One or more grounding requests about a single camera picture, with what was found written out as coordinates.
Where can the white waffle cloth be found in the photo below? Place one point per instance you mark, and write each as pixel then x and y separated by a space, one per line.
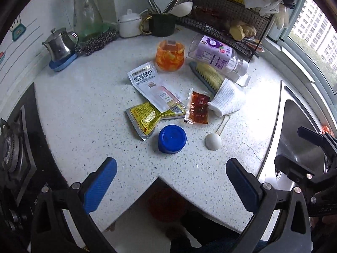
pixel 227 97

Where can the blue jar lid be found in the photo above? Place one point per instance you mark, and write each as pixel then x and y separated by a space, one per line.
pixel 172 137

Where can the bundle of metal spoons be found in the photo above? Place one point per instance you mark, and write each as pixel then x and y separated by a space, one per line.
pixel 151 2

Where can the steel teapot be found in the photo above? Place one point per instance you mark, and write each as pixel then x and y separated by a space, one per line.
pixel 59 46

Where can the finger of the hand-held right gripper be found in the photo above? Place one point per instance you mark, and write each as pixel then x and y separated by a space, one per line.
pixel 308 133
pixel 289 166

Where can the blue brush with yellow bristles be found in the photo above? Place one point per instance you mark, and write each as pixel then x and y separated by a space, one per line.
pixel 210 76

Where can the bag of dried chilies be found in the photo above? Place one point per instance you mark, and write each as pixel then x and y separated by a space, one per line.
pixel 208 14

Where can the yellow foil packet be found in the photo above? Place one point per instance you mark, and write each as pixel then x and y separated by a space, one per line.
pixel 143 118

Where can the orange sink scrubber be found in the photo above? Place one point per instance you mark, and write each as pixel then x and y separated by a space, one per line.
pixel 326 129

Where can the pale rubber gloves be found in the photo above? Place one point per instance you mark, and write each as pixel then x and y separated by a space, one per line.
pixel 281 18

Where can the red trash bin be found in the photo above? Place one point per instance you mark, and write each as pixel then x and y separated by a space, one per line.
pixel 163 203

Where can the wall sticker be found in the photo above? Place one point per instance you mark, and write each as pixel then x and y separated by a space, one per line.
pixel 18 31

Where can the white ceramic lidded pot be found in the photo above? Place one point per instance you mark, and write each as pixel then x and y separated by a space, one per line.
pixel 129 25

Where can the white ladle spoon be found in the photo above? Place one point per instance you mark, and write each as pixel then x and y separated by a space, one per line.
pixel 181 9

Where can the blue plastic tray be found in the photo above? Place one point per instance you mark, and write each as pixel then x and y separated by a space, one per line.
pixel 64 64

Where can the black gas stove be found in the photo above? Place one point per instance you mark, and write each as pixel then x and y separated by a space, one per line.
pixel 15 147

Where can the person's right hand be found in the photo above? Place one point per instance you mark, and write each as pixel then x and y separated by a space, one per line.
pixel 325 221

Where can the steel wool scrubbers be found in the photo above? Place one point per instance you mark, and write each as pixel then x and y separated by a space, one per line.
pixel 92 43

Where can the white plastic spoon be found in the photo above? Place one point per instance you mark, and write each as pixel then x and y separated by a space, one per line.
pixel 212 141

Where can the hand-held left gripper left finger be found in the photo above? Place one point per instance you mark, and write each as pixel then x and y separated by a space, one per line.
pixel 101 181

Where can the steel sink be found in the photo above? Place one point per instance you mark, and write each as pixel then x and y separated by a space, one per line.
pixel 297 121

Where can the red seasoning packets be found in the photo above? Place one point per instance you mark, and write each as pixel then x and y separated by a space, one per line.
pixel 254 46

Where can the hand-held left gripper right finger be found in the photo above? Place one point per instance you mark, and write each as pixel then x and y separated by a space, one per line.
pixel 242 187

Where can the red sauce packet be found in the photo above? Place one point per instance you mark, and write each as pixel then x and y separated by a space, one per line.
pixel 197 108

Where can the ginger root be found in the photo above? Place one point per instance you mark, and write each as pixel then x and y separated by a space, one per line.
pixel 241 30

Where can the white plastic bag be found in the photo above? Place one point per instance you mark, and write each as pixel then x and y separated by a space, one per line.
pixel 271 6

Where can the white pouch with pink bottle print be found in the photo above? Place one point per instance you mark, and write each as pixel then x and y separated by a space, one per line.
pixel 155 87

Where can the green plastic dish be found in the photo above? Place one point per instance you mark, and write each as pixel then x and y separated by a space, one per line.
pixel 105 29

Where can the clear bottle with purple label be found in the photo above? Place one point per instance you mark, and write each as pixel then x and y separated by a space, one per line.
pixel 213 52

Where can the glass carafe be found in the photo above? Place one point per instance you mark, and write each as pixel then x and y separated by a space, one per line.
pixel 87 13

